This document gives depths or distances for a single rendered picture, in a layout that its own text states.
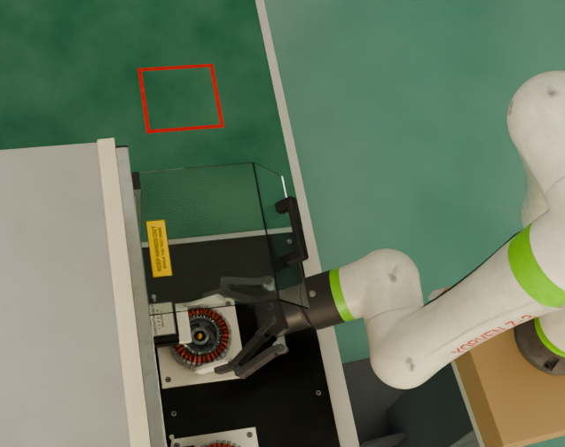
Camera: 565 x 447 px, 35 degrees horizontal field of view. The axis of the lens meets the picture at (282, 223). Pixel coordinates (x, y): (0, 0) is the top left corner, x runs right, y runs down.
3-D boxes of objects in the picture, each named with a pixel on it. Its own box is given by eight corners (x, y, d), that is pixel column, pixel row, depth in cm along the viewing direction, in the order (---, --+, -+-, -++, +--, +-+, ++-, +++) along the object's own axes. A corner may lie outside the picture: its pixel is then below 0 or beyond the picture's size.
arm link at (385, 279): (419, 254, 155) (403, 230, 146) (435, 321, 149) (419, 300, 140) (342, 277, 159) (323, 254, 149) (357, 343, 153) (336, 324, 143)
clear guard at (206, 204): (281, 176, 151) (286, 159, 146) (309, 309, 142) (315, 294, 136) (86, 194, 145) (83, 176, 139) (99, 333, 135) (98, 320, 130)
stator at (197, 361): (224, 308, 163) (226, 300, 160) (234, 366, 159) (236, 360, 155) (163, 315, 161) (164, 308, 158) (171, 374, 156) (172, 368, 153)
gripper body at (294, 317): (319, 333, 154) (270, 347, 157) (309, 287, 158) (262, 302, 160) (304, 323, 148) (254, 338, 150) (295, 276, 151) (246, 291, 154)
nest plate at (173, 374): (232, 299, 166) (233, 296, 165) (246, 377, 159) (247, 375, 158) (152, 309, 163) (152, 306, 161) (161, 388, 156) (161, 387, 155)
